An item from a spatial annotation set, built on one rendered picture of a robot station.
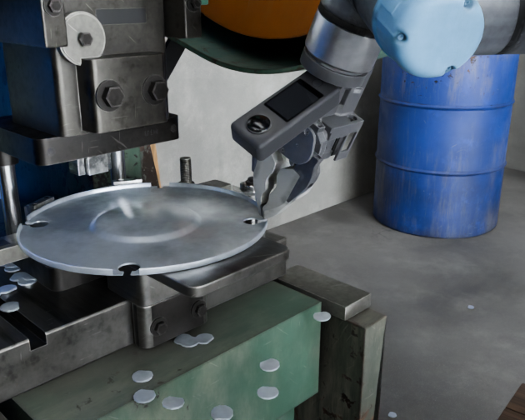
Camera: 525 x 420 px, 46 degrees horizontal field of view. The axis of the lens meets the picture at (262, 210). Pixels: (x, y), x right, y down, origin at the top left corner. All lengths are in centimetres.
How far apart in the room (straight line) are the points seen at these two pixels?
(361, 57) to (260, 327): 36
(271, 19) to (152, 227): 43
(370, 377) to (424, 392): 93
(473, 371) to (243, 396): 124
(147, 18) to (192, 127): 169
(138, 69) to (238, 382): 39
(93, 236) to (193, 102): 174
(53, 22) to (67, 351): 34
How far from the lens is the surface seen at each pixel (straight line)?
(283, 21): 100
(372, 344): 88
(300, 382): 89
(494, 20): 55
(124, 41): 76
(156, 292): 73
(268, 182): 73
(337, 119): 70
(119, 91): 70
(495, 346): 211
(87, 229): 75
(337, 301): 87
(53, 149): 73
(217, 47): 112
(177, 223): 73
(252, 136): 61
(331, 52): 63
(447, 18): 51
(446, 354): 202
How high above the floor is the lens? 105
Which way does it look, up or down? 20 degrees down
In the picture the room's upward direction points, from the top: straight up
